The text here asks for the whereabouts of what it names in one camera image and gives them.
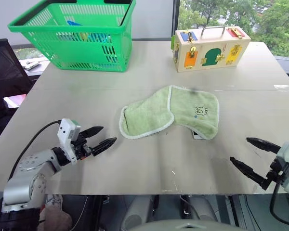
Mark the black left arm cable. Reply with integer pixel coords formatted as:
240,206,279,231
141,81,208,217
8,120,62,181

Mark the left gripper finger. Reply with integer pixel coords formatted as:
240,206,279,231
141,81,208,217
91,137,118,156
79,126,104,139

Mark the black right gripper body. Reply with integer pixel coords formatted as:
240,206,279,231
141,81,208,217
264,156,289,187

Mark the green plastic shopping basket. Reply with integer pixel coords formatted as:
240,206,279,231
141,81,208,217
7,0,137,73

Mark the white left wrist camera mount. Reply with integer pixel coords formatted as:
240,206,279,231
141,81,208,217
57,118,82,166

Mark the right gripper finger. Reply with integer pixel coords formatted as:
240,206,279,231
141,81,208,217
229,156,270,191
246,137,282,155

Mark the black office chair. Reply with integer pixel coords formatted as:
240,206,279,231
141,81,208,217
0,38,37,127

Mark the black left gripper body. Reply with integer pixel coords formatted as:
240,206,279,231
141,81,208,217
71,131,95,162

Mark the green terry towel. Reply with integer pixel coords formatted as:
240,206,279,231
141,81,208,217
118,84,220,141

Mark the dark window frame post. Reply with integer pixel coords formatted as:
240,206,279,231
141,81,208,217
171,0,182,39

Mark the wooden lock box toy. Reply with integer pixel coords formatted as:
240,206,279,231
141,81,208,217
171,26,252,73

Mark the white smartphone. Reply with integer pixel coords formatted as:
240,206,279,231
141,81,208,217
191,130,204,141

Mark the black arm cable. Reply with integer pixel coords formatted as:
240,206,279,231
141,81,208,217
8,120,62,181
269,179,289,228

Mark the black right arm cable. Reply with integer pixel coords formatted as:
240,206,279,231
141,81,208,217
269,179,289,228

